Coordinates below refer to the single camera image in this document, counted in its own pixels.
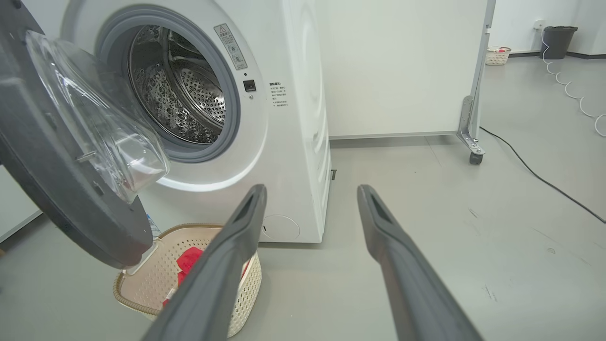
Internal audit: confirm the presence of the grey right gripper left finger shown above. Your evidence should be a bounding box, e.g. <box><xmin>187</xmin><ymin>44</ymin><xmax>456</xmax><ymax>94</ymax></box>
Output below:
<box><xmin>141</xmin><ymin>184</ymin><xmax>268</xmax><ymax>341</ymax></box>

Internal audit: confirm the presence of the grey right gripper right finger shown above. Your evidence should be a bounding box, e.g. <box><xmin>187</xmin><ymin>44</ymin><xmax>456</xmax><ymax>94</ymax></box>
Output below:
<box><xmin>356</xmin><ymin>184</ymin><xmax>484</xmax><ymax>341</ymax></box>

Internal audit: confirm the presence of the red white sports garment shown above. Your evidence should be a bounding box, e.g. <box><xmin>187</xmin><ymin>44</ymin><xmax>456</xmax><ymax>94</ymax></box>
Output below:
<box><xmin>161</xmin><ymin>245</ymin><xmax>251</xmax><ymax>308</ymax></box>

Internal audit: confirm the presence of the round black glass washer door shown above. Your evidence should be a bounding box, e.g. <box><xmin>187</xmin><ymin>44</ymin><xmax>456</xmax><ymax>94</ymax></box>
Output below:
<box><xmin>0</xmin><ymin>0</ymin><xmax>171</xmax><ymax>269</ymax></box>

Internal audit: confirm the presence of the cream perforated laundry basket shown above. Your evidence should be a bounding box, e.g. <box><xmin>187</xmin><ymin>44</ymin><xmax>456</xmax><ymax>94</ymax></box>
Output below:
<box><xmin>113</xmin><ymin>223</ymin><xmax>262</xmax><ymax>338</ymax></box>

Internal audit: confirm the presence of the white front-load washing machine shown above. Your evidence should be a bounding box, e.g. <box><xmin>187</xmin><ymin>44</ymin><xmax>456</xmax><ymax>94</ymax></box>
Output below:
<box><xmin>21</xmin><ymin>0</ymin><xmax>332</xmax><ymax>244</ymax></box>

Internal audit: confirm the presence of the small cream basket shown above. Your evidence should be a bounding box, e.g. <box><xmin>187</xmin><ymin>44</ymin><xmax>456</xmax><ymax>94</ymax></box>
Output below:
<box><xmin>486</xmin><ymin>45</ymin><xmax>512</xmax><ymax>66</ymax></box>

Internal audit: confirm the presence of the metal panel leg with caster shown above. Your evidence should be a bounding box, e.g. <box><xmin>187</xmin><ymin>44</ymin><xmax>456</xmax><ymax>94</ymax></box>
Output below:
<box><xmin>456</xmin><ymin>95</ymin><xmax>487</xmax><ymax>166</ymax></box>

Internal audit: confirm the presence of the white partition panel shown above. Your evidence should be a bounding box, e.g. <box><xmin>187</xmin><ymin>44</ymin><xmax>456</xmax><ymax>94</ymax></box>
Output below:
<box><xmin>315</xmin><ymin>0</ymin><xmax>497</xmax><ymax>140</ymax></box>

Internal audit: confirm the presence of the dark grey trash bin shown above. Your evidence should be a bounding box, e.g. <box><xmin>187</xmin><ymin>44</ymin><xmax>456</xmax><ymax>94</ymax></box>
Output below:
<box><xmin>541</xmin><ymin>26</ymin><xmax>579</xmax><ymax>60</ymax></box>

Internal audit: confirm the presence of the black floor cable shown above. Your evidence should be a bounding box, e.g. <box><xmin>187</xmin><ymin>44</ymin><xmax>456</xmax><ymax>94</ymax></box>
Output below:
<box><xmin>479</xmin><ymin>126</ymin><xmax>606</xmax><ymax>224</ymax></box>

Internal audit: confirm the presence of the white coiled floor cable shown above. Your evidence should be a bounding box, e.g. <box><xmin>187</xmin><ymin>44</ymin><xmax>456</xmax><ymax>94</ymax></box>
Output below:
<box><xmin>540</xmin><ymin>28</ymin><xmax>606</xmax><ymax>138</ymax></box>

